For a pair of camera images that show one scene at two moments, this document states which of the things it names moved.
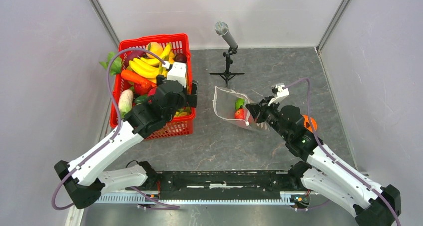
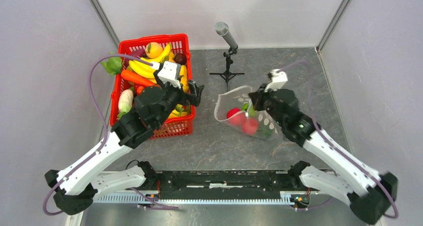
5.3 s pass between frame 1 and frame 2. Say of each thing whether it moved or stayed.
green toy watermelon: moved
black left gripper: stayed
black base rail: stayed
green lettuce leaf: stayed
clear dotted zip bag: moved
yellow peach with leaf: stayed
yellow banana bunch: stayed
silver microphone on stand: stayed
